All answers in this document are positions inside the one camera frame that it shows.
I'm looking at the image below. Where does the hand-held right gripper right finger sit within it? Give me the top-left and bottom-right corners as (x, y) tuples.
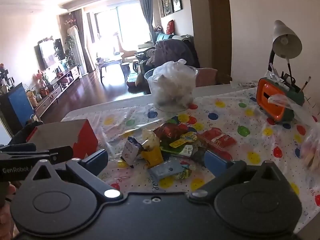
(189, 150), (292, 202)

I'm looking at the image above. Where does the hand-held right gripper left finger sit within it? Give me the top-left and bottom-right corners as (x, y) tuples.
(24, 149), (123, 201)

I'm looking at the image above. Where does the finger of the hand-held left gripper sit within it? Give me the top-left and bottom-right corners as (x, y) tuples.
(0, 142), (74, 166)
(7, 121), (44, 145)

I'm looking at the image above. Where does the red and white cardboard box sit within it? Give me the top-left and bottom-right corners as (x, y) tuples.
(26, 119), (99, 160)

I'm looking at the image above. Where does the green snack packet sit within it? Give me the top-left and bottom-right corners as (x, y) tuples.
(160, 130), (203, 158)

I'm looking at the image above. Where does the dark snack packet white label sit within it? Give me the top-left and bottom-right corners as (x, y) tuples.
(121, 136), (143, 168)

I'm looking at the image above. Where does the yellow label snack pouch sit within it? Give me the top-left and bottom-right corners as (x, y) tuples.
(169, 133), (198, 148)

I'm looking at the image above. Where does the blue snack packet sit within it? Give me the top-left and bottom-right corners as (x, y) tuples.
(149, 159), (186, 181)

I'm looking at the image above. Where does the dark red foil snack packet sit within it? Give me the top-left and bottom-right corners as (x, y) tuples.
(153, 122), (192, 141)

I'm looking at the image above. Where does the cream yellow snack packet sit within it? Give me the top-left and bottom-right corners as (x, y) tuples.
(139, 128), (165, 168)

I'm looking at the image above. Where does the person's left hand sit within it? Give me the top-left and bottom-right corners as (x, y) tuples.
(0, 182), (17, 240)

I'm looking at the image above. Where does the blue cabinet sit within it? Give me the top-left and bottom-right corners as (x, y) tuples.
(0, 82), (35, 136)

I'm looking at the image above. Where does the crumpled clear plastic sheet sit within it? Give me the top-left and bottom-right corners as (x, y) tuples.
(99, 106), (157, 157)

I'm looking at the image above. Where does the colourful dotted tablecloth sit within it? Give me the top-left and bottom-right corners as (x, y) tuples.
(61, 86), (320, 233)

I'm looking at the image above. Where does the long television cabinet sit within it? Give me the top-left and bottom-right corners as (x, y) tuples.
(32, 65), (82, 121)

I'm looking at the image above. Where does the orange and green desk organizer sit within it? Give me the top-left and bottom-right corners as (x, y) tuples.
(256, 77), (305, 123)

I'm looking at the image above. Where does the flat screen television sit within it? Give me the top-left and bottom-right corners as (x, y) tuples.
(34, 38), (66, 70)

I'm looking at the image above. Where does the clear plastic tub with bag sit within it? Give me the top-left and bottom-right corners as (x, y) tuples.
(144, 59), (198, 112)

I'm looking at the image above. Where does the pink chair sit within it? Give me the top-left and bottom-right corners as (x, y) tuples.
(194, 67), (232, 87)

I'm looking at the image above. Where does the clear plastic bag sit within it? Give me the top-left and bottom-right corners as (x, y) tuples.
(299, 127), (320, 173)

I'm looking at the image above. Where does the tall green houseplant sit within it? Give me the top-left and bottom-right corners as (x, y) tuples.
(64, 34), (77, 67)

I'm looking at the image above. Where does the wooden coffee table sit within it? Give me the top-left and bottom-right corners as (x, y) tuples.
(96, 52), (125, 81)

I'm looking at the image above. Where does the round stool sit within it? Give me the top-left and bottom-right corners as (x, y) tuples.
(121, 61), (132, 77)

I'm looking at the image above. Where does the white standing air conditioner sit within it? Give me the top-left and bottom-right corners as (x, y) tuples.
(67, 25), (87, 75)

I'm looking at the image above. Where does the brown curtain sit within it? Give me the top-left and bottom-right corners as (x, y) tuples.
(74, 8), (95, 75)

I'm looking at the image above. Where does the sofa with dark blanket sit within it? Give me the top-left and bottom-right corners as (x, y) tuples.
(139, 39), (201, 80)

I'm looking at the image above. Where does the brush in organizer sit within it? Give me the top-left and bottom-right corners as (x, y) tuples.
(299, 76), (312, 92)

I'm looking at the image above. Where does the grey desk lamp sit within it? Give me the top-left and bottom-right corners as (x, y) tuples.
(268, 19), (303, 80)

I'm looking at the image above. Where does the red cushion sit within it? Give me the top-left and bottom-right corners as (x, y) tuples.
(166, 19), (176, 35)

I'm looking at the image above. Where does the grey curtain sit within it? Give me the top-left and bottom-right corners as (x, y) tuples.
(138, 0), (157, 43)

